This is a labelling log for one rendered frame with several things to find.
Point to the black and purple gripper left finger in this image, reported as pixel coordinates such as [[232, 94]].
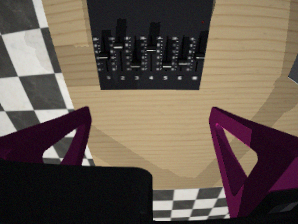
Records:
[[29, 144]]

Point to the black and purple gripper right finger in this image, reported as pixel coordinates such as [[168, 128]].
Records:
[[275, 170]]

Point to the black lighting desk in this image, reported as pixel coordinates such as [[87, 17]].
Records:
[[174, 31]]

